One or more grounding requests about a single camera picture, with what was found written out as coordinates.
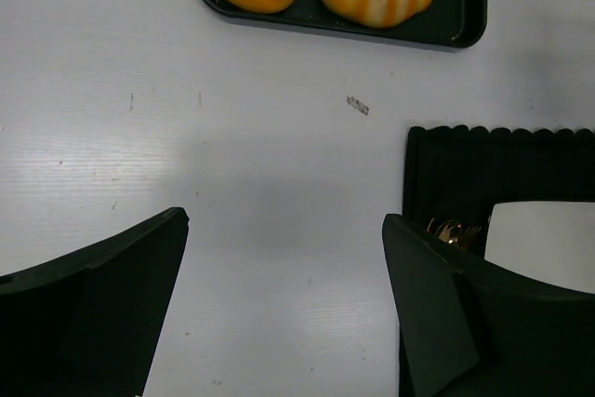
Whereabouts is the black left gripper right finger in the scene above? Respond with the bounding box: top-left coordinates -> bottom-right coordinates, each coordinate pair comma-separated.
382,215 -> 594,396

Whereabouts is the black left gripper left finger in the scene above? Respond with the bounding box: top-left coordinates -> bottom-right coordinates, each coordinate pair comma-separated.
1,207 -> 189,396

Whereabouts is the white square plate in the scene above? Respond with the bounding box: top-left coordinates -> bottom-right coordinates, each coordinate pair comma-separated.
484,201 -> 594,294

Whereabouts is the black placemat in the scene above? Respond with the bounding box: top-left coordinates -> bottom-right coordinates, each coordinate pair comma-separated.
402,126 -> 594,256

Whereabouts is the small tape scrap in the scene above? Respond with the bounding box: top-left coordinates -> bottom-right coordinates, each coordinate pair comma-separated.
346,96 -> 370,116

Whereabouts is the gold spoon green handle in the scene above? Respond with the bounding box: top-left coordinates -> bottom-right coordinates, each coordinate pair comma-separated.
435,219 -> 463,245

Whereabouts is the gold fork green handle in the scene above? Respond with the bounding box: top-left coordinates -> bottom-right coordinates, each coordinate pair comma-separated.
457,226 -> 483,251

